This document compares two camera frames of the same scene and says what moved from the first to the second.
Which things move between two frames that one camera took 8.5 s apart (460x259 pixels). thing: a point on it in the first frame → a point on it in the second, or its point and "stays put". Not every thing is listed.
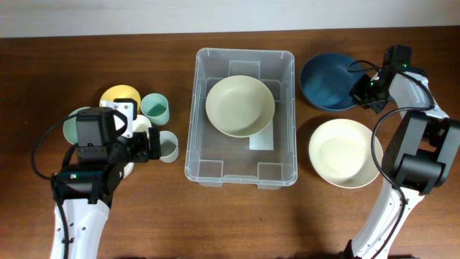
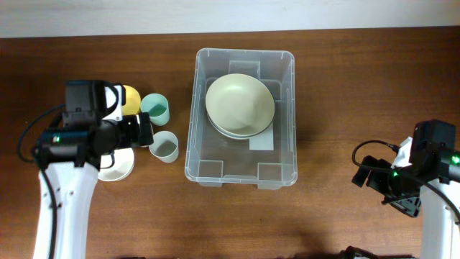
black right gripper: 355,93 → 410,206
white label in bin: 264,140 stays put
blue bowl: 325,81 → 241,125
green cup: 156,107 stays put
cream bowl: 340,152 → 239,105
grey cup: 169,147 stays put
